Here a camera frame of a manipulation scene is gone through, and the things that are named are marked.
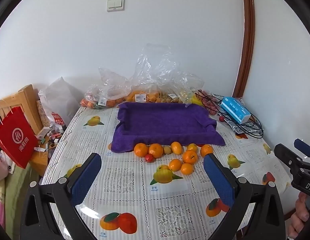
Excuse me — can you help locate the wooden nightstand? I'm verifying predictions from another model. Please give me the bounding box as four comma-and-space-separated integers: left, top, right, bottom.
27, 127, 63, 178

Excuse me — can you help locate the clear bag of small oranges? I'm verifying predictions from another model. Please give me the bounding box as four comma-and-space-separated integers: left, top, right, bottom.
125, 44, 178, 103

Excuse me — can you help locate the clear bag of red fruits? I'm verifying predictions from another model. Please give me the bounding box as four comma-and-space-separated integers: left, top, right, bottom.
197, 89, 221, 115

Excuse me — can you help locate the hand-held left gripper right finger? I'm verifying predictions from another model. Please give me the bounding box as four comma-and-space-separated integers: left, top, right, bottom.
203, 153, 286, 240

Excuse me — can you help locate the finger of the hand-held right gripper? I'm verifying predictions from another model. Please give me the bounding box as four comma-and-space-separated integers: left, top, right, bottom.
294, 138, 310, 159
274, 144, 303, 172

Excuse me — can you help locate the green bed sheet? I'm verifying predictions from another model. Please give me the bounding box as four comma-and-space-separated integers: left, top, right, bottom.
0, 165, 40, 230

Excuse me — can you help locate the oval orange citrus fruit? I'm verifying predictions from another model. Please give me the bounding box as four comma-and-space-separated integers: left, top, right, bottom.
170, 141, 183, 155

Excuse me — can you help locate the brown wooden door frame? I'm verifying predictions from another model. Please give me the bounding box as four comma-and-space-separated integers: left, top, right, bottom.
232, 0, 256, 98

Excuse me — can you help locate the white plastic bag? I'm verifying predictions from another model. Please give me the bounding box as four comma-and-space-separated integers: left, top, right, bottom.
38, 76, 82, 128

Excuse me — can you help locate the black cable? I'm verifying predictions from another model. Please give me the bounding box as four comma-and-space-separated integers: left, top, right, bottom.
195, 90, 264, 139

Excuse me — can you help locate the person's right hand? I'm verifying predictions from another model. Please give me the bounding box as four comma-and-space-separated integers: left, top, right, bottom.
288, 192, 310, 239

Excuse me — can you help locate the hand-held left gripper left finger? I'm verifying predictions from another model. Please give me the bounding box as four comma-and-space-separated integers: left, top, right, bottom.
20, 152, 102, 240

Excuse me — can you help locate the clear bag of yellowish fruits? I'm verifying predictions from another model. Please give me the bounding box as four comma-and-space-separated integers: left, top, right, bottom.
158, 71, 204, 104

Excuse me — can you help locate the grey checkered cloth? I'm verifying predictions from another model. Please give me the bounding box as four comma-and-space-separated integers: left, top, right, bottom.
223, 116, 261, 133

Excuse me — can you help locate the red paper bag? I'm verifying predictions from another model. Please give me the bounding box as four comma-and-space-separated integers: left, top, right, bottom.
0, 99, 38, 169

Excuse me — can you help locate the wooden chair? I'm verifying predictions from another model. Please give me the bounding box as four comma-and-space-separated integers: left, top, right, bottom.
0, 84, 44, 135

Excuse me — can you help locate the clear bag of mandarins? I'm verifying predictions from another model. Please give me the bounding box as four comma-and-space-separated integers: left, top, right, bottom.
81, 67, 130, 109

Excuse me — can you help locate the large orange mandarin with stem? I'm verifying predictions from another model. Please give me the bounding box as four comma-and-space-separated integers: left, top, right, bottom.
148, 143, 164, 158

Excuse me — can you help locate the pink cloth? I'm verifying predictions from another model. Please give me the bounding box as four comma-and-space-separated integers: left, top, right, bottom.
0, 152, 9, 183

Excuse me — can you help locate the white light switch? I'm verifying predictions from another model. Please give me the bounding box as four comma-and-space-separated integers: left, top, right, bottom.
106, 0, 125, 12

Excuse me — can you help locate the purple towel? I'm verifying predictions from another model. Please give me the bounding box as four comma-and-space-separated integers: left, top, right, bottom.
111, 102, 226, 153

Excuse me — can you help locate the pile of small bottles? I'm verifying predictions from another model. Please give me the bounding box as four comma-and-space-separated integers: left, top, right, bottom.
35, 125, 68, 153

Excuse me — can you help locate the blue tissue pack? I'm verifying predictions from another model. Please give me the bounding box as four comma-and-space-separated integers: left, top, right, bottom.
220, 96, 251, 124

